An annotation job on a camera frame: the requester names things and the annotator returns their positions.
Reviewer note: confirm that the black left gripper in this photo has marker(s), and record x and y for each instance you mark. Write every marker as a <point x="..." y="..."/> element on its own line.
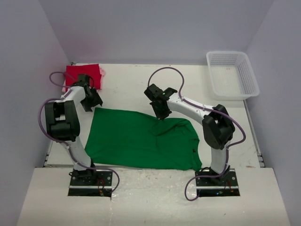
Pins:
<point x="96" y="101"/>

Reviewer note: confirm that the pink folded t shirt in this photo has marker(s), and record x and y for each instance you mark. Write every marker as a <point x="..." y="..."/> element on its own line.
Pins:
<point x="94" y="70"/>

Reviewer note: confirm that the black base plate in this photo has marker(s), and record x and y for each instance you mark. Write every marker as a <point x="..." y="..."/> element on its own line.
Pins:
<point x="224" y="186"/>
<point x="90" y="183"/>

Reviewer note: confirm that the white plastic basket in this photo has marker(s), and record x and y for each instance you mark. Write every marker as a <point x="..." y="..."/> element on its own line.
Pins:
<point x="231" y="75"/>

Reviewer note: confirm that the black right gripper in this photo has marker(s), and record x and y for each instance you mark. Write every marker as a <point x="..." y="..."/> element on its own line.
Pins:
<point x="160" y="116"/>

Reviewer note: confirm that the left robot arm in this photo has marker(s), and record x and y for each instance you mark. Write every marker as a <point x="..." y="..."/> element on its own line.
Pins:
<point x="58" y="120"/>

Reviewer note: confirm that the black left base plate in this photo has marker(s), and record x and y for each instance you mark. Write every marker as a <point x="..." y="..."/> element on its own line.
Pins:
<point x="90" y="183"/>

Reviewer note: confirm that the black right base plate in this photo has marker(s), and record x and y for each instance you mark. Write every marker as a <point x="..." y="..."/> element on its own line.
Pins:
<point x="224" y="186"/>

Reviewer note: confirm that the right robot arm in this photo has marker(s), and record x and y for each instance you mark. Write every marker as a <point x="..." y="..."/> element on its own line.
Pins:
<point x="218" y="129"/>

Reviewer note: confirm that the green t shirt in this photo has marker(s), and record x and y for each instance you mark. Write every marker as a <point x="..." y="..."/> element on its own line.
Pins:
<point x="138" y="140"/>

